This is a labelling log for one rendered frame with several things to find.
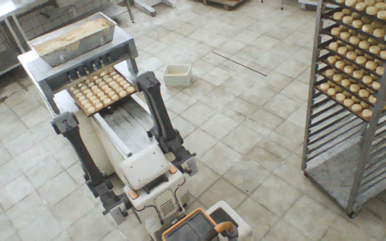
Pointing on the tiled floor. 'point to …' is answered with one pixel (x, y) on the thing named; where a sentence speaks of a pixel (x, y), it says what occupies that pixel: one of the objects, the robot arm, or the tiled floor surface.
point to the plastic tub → (177, 75)
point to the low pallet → (225, 3)
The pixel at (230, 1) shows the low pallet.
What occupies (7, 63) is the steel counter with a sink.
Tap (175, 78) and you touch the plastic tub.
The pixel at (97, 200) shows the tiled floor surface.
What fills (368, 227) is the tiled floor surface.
